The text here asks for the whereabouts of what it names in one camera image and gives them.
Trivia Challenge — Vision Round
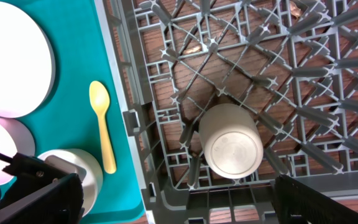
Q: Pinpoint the large pink plate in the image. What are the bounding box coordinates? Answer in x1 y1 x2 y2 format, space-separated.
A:
0 1 56 118

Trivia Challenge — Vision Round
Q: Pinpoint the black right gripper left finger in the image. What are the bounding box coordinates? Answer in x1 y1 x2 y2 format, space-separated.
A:
0 173 84 224

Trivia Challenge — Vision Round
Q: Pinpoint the teal plastic tray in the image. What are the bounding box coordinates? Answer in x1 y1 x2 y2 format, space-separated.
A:
0 1 144 223

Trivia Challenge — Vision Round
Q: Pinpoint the pale green bowl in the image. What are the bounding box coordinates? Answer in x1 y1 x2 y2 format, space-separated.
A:
38 149 103 216

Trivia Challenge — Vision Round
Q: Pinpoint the white plastic cup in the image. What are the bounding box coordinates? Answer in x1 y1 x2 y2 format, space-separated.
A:
199 103 264 179

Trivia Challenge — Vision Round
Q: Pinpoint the small pink plate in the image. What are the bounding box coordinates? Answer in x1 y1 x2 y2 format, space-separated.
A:
0 118 35 185

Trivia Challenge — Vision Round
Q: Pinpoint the grey dishwasher rack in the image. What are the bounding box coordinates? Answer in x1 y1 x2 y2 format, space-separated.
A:
95 0 358 223

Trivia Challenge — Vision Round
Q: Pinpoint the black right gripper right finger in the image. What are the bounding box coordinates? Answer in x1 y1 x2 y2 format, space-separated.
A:
273 175 358 224

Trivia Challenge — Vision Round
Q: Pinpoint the yellow plastic spoon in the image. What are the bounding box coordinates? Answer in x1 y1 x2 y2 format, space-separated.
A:
89 81 117 174

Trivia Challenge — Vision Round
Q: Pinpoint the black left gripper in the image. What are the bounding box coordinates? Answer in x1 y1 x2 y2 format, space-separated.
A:
0 153 85 215

